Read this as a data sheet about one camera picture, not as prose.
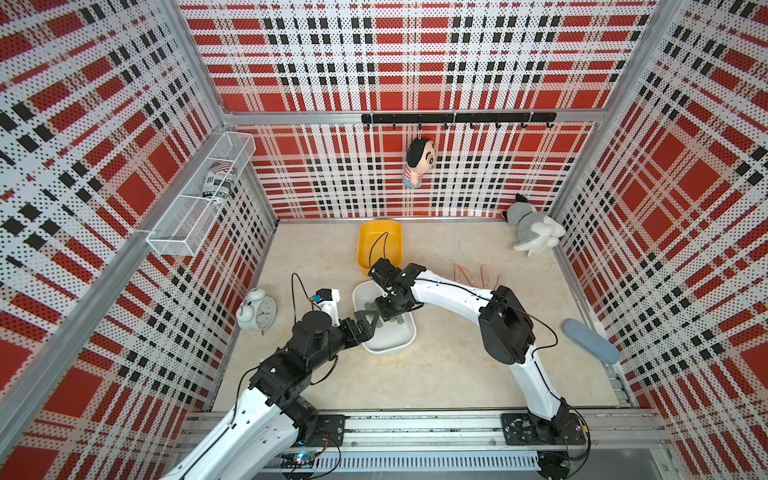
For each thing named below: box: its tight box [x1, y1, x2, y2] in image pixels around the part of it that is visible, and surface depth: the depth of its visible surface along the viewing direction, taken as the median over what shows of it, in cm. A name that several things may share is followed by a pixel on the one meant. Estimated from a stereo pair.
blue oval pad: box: [562, 318, 620, 365], surface depth 88 cm
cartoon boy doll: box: [403, 138, 437, 188], surface depth 94 cm
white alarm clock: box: [236, 287, 277, 336], surface depth 87 cm
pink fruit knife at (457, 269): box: [454, 262, 475, 287], surface depth 107 cm
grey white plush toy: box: [502, 193, 566, 259], surface depth 109 cm
